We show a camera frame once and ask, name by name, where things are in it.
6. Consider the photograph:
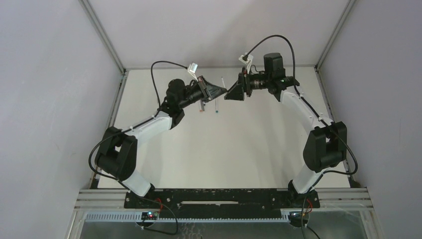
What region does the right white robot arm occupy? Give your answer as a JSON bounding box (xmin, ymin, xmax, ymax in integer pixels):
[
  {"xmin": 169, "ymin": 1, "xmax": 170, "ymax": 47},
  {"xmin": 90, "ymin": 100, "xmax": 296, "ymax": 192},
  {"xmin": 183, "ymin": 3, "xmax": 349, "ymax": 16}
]
[{"xmin": 224, "ymin": 53, "xmax": 347, "ymax": 194}]

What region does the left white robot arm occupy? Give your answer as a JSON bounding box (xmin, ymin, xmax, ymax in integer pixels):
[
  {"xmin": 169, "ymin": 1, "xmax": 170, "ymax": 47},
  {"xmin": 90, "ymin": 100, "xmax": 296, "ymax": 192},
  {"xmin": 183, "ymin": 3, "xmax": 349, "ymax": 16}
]
[{"xmin": 94, "ymin": 76, "xmax": 227, "ymax": 197}]

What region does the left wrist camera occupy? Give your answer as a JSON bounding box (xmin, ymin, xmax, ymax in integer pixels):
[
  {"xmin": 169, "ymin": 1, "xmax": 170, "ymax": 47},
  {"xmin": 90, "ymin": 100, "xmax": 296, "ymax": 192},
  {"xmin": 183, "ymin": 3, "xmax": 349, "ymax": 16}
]
[{"xmin": 187, "ymin": 62, "xmax": 202, "ymax": 82}]

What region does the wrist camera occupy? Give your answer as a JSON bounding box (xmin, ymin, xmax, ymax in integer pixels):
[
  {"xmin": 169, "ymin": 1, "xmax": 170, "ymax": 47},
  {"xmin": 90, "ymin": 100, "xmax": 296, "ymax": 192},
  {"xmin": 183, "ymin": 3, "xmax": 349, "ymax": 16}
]
[
  {"xmin": 238, "ymin": 54, "xmax": 253, "ymax": 72},
  {"xmin": 187, "ymin": 62, "xmax": 202, "ymax": 82}
]

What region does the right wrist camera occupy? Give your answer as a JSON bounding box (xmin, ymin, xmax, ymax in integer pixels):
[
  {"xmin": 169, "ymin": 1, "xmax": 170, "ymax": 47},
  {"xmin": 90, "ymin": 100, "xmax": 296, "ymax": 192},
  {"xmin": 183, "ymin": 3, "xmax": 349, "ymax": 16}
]
[{"xmin": 238, "ymin": 54, "xmax": 253, "ymax": 72}]

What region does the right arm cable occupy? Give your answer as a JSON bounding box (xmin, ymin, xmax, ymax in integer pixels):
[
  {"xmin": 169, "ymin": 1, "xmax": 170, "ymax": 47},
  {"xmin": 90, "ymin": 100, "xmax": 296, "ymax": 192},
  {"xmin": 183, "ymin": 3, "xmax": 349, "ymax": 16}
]
[{"xmin": 246, "ymin": 34, "xmax": 359, "ymax": 239}]

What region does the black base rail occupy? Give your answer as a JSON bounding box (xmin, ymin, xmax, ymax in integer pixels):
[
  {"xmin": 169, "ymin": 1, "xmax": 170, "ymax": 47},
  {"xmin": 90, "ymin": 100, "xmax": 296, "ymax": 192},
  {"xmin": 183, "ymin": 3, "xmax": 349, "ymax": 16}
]
[{"xmin": 123, "ymin": 184, "xmax": 320, "ymax": 220}]

